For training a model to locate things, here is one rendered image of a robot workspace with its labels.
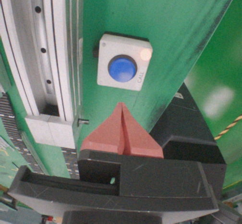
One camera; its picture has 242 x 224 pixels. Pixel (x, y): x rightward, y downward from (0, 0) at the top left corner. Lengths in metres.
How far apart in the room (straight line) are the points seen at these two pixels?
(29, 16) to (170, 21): 0.23
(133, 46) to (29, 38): 0.16
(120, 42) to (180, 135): 0.37
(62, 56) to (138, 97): 0.20
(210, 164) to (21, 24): 0.57
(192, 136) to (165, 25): 0.38
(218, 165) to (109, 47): 0.48
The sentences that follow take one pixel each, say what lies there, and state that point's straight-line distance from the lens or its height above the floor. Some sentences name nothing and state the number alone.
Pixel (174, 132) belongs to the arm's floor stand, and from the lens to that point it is 0.49.
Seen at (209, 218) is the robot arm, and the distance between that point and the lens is 0.41.
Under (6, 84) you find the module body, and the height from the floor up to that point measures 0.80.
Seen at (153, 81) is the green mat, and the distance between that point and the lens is 0.31.
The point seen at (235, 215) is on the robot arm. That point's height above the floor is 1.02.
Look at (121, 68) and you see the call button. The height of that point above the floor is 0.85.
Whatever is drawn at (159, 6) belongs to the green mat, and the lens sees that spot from 0.27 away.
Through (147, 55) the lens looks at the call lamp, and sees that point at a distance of 0.21.
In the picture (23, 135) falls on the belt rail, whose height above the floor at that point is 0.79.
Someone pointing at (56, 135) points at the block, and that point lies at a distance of 0.33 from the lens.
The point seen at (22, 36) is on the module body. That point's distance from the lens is 0.25.
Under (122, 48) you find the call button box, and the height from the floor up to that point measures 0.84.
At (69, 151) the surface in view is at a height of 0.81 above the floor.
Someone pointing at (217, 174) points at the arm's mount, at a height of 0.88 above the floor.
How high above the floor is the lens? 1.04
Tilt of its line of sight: 49 degrees down
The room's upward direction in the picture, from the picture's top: 177 degrees counter-clockwise
